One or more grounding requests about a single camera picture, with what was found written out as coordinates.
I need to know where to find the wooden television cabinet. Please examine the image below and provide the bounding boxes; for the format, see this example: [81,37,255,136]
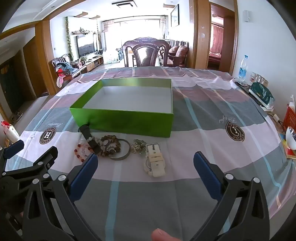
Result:
[69,56,104,75]

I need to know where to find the dark carved wooden chair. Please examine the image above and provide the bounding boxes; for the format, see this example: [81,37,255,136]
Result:
[122,37,171,67]

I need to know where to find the flat screen television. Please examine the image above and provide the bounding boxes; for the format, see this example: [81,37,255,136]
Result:
[76,35,97,58]

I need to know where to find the white wrist watch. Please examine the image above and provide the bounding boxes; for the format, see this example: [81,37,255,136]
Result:
[143,142,167,178]

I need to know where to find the brown bead bracelet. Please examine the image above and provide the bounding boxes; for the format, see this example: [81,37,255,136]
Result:
[98,135,122,157]

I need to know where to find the white cartons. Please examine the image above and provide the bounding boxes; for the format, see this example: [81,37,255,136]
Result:
[250,72,269,85]

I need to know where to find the red plastic basket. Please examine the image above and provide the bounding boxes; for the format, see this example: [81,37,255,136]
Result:
[282,104,296,130]

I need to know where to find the wooden sofa with cushions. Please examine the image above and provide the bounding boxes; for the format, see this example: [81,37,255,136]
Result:
[166,39,189,67]

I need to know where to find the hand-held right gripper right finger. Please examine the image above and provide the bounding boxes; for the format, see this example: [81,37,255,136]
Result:
[191,151,271,241]

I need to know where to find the framed wall picture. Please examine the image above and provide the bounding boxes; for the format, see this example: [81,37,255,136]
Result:
[171,4,180,28]

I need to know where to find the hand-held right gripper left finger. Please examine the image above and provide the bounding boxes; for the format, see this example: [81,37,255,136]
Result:
[22,153,102,241]

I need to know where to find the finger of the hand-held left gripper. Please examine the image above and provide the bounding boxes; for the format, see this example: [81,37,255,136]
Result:
[23,146,58,179]
[0,140,25,176]

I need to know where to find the clear plastic water bottle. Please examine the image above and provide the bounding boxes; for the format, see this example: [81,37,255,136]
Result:
[238,55,248,84]

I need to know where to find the white patterned bowl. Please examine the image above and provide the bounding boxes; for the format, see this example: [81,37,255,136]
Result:
[285,126,296,149]

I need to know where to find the green tissue pack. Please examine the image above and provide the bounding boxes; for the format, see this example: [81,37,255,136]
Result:
[248,82,275,109]

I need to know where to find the pile of clothes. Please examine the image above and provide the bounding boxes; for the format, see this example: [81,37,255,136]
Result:
[55,61,78,77]

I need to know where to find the person's right hand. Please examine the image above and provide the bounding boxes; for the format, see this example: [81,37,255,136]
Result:
[151,228,184,241]

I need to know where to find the red and white bead bracelet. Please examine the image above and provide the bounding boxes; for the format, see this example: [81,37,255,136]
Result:
[73,136,103,163]

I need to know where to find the dark wooden armchair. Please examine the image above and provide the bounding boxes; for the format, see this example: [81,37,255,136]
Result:
[52,53,80,82]

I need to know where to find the red and white bag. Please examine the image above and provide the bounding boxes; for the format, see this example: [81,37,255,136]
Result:
[1,120,20,144]

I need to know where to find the silver metal bangle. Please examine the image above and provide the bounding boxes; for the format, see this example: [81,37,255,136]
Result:
[107,138,131,161]

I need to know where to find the green cardboard box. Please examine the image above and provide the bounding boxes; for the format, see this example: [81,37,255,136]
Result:
[69,78,174,138]

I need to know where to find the green ivy vine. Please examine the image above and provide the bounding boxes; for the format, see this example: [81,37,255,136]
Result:
[65,17,74,61]

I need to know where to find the black wrist watch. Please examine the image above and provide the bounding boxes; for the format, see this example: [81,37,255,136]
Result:
[78,124,102,156]

